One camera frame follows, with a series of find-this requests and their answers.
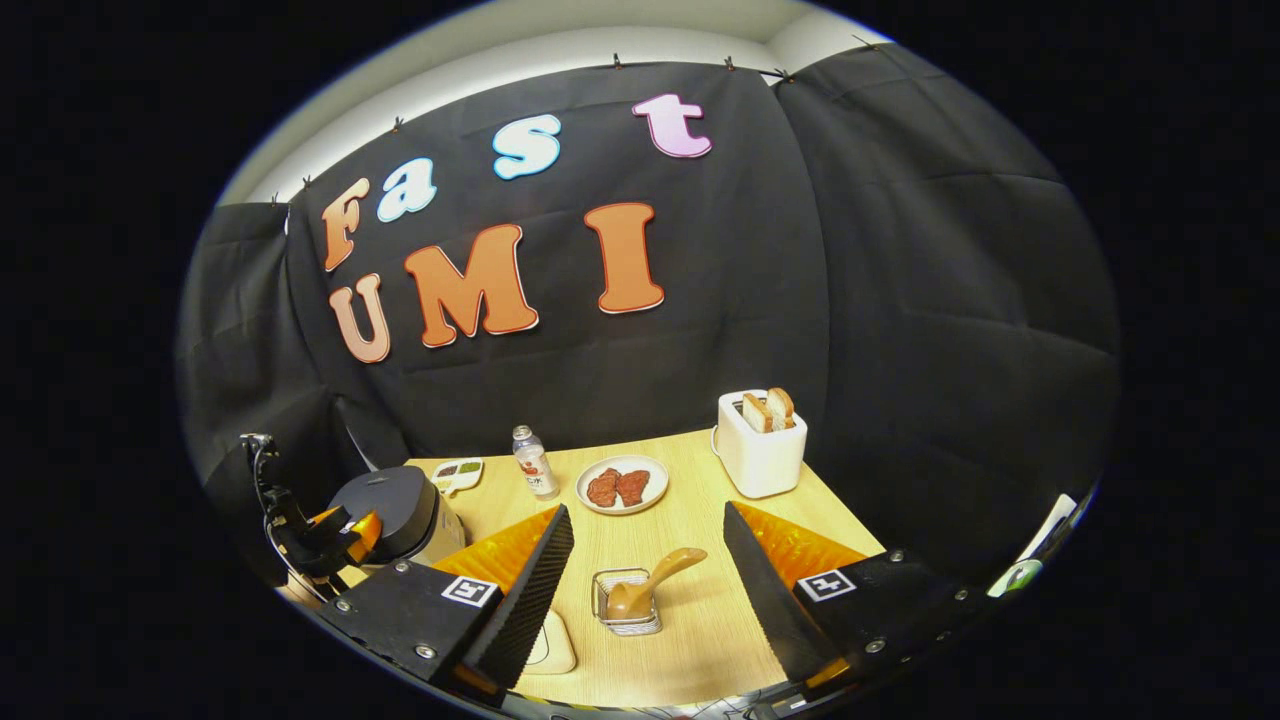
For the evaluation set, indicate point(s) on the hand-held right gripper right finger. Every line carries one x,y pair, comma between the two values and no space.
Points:
770,610

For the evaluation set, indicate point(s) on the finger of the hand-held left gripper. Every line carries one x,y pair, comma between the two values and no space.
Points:
328,516
365,535

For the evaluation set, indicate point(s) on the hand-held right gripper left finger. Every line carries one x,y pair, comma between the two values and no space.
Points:
515,610

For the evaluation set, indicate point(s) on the dark grey rice cooker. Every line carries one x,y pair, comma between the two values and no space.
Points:
395,505

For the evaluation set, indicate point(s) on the wooden spoon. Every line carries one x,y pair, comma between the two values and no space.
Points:
665,570

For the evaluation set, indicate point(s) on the white divided sauce dish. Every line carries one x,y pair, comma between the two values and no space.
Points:
458,475

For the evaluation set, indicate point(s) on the small clear drink bottle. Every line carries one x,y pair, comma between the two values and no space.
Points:
537,475

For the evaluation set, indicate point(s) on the red meat piece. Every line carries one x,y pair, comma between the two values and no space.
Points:
634,487
603,488

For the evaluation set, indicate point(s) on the white toaster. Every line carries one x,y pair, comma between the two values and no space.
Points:
755,460

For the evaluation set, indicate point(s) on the white round plate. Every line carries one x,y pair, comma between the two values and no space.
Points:
625,460

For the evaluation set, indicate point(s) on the toast slice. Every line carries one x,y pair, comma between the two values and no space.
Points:
781,407
757,413

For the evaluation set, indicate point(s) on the green round object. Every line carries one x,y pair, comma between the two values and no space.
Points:
1015,578

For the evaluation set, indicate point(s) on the white flat object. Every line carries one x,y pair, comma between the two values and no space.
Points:
1050,525

